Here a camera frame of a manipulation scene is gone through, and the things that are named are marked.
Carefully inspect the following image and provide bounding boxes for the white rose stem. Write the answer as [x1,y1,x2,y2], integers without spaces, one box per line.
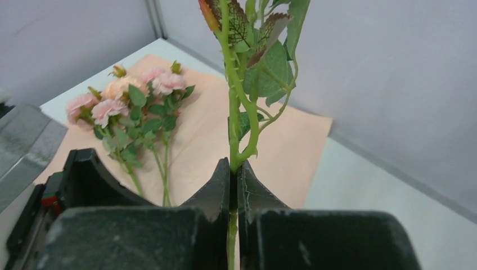
[197,0,312,270]

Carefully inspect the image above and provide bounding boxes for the peach pink rose stems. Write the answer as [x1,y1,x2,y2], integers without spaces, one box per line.
[65,61,195,206]

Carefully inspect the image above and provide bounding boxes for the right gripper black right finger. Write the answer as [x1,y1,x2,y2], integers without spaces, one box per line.
[237,162,421,269]

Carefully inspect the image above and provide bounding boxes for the pink paper bouquet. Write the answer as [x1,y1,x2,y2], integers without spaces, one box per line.
[35,64,332,208]

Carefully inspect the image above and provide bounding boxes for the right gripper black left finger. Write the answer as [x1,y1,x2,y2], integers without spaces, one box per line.
[35,157,230,269]

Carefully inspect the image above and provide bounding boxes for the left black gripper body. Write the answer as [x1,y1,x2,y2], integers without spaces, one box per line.
[3,148,151,269]

